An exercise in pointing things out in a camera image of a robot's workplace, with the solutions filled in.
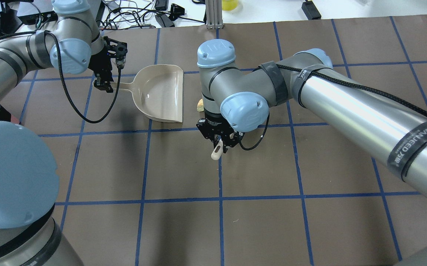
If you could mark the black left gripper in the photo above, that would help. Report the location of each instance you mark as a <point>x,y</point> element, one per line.
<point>97,65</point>

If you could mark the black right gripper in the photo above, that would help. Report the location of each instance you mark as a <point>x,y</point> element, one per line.
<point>212,126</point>

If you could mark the beige hand brush black bristles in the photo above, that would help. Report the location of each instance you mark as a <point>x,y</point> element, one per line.
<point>215,155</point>

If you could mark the beige plastic dustpan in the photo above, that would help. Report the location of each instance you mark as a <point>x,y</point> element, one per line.
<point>157,91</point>

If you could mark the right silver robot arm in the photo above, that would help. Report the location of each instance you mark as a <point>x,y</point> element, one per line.
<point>390,129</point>

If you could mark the black power adapter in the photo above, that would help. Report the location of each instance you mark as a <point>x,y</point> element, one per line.
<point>164,21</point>

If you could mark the yellow tape roll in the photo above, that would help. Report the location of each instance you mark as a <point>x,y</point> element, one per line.
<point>229,5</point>

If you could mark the black small power brick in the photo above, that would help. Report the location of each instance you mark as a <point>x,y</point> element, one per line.
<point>310,10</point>

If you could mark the aluminium frame post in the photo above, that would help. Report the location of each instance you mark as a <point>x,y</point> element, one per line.
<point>213,13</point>

